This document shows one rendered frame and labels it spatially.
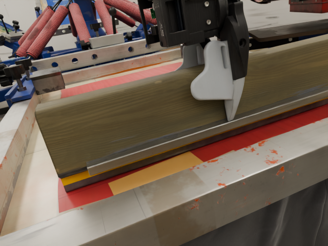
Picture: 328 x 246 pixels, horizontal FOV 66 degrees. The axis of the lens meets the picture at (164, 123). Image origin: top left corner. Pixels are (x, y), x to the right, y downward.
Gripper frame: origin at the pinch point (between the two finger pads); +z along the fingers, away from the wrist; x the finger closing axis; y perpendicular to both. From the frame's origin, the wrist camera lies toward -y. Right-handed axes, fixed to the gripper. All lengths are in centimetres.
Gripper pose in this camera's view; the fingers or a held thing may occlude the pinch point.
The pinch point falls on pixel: (223, 103)
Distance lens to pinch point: 32.4
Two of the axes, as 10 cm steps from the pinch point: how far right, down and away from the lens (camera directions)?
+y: -9.2, 3.0, -2.6
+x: 3.5, 3.0, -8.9
